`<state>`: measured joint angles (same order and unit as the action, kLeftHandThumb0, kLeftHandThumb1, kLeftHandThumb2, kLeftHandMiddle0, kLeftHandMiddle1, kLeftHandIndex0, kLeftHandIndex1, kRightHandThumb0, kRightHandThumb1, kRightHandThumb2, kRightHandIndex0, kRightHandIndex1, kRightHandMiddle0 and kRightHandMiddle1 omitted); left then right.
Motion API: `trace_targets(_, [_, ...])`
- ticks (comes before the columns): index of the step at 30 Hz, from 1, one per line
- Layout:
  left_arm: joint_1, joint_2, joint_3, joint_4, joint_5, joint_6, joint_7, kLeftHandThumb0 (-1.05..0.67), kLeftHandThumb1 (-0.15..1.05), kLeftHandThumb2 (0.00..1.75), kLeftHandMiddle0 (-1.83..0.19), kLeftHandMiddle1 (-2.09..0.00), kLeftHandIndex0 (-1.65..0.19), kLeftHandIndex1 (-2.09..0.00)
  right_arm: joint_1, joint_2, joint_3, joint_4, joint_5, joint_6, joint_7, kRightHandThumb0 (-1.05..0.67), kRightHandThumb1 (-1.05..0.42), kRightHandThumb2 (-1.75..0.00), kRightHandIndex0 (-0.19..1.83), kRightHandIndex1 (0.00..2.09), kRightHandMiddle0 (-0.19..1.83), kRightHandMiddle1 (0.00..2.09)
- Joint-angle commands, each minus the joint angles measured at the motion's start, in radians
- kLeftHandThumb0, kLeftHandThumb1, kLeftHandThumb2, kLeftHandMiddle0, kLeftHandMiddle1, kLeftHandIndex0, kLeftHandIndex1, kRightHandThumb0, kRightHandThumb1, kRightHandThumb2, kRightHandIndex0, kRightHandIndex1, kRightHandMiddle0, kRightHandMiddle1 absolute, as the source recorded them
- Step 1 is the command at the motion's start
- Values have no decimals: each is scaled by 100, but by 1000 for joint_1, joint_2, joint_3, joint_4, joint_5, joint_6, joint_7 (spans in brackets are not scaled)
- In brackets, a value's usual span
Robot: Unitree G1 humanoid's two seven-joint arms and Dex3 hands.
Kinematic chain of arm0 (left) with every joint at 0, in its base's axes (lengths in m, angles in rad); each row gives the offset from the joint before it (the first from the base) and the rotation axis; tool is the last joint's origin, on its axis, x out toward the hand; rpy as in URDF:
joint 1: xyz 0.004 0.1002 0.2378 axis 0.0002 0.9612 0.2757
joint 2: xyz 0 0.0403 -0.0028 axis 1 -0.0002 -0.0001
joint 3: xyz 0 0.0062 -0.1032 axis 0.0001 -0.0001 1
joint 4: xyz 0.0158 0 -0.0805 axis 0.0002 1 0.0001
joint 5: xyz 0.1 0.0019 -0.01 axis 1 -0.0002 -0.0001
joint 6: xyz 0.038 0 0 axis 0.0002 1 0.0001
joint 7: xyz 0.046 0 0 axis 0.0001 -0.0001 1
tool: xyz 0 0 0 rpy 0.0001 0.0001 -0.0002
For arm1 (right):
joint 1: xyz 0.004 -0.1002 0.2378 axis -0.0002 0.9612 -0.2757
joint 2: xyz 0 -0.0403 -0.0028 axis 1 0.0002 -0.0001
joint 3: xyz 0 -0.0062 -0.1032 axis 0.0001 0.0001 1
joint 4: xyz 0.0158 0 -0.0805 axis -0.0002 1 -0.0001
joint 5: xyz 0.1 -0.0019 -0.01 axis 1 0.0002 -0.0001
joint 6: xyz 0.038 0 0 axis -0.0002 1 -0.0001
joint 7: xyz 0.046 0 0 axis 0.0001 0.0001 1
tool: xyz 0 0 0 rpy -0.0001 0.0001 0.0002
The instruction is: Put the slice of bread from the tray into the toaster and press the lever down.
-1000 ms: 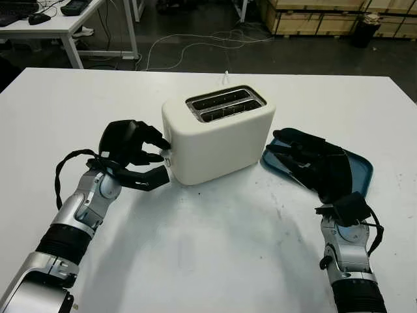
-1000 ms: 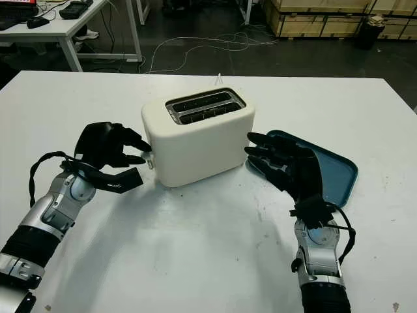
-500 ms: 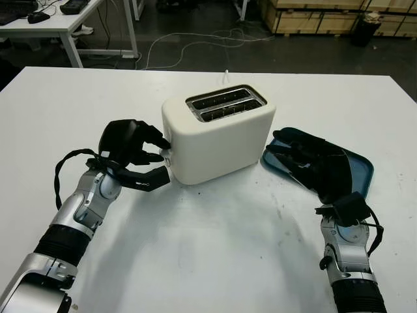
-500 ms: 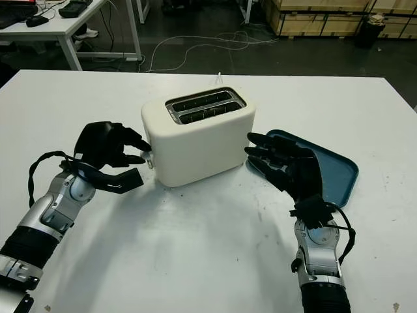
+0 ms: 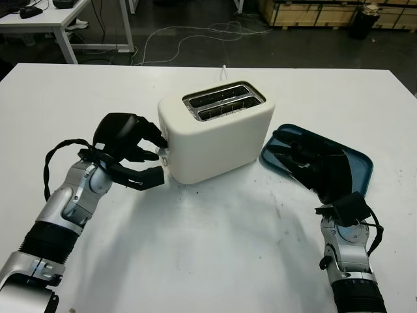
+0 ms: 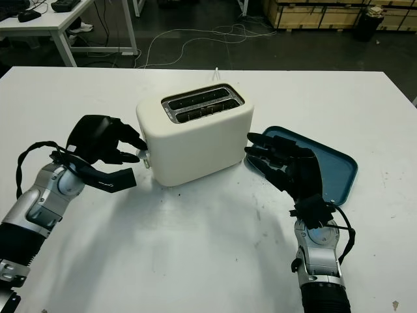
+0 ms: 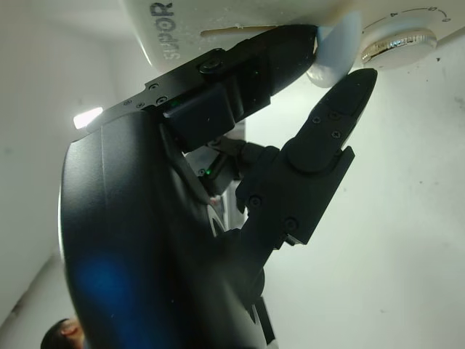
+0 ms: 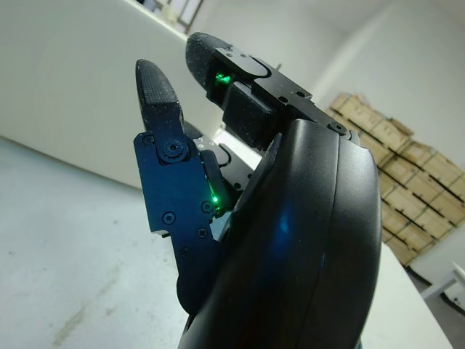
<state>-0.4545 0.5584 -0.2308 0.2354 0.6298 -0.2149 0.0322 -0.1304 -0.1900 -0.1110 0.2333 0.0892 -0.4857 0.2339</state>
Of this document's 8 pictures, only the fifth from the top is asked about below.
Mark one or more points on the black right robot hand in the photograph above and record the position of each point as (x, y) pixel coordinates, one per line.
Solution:
(332, 176)

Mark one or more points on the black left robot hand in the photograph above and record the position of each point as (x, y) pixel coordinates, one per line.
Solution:
(120, 133)

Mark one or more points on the white toaster lever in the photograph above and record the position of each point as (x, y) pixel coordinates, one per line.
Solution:
(163, 151)

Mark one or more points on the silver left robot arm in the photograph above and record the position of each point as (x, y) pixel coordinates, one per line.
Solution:
(62, 208)

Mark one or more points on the teal plastic tray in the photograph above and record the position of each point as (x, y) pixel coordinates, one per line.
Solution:
(361, 166)

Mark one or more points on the white two-slot toaster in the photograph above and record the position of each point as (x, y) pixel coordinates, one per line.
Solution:
(221, 146)

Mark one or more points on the white shoes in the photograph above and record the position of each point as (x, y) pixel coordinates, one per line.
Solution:
(78, 25)

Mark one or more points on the white office desk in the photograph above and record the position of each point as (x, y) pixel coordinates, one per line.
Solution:
(42, 19)

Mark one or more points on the black desk device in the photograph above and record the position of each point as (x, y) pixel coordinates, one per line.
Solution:
(65, 3)

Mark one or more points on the black computer mouse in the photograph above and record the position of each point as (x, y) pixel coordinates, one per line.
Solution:
(31, 13)

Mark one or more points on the black waste bin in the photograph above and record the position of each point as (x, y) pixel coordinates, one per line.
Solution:
(363, 24)

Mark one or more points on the wooden crate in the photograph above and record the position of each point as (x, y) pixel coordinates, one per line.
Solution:
(319, 14)

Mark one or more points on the black keyboard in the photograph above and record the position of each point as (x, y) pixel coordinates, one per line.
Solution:
(9, 6)

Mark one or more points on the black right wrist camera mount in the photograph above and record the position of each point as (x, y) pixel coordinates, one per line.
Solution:
(352, 208)

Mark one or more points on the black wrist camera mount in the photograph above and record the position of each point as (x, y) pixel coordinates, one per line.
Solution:
(146, 181)
(352, 208)

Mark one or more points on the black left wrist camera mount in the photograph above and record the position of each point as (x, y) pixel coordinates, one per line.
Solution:
(146, 181)

